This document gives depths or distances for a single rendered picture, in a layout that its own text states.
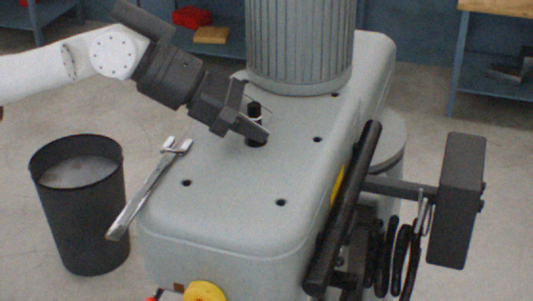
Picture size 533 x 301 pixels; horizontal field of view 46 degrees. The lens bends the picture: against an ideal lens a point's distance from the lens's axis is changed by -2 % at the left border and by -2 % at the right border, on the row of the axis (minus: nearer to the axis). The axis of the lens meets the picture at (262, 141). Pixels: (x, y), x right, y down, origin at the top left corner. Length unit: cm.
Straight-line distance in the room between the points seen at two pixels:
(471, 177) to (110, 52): 71
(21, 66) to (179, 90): 23
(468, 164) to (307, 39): 43
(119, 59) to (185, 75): 10
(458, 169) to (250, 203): 52
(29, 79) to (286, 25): 42
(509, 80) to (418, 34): 94
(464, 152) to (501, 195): 284
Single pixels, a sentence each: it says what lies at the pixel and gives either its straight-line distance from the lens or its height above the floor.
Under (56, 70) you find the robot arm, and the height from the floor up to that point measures 203.
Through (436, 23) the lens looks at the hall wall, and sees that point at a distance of 542.
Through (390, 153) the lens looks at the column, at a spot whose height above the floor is 156.
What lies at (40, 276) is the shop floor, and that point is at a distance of 366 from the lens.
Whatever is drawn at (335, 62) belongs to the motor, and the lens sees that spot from 115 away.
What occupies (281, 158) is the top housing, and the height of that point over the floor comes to 189.
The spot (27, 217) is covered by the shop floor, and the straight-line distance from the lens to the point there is 407.
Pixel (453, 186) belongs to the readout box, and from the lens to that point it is 125.
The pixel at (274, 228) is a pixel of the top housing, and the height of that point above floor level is 189.
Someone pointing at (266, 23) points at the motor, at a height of 202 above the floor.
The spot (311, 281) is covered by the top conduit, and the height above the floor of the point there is 181.
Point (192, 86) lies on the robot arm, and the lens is 97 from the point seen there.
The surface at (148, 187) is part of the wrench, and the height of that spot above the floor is 190.
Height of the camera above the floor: 246
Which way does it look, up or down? 34 degrees down
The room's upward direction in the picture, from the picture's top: 1 degrees counter-clockwise
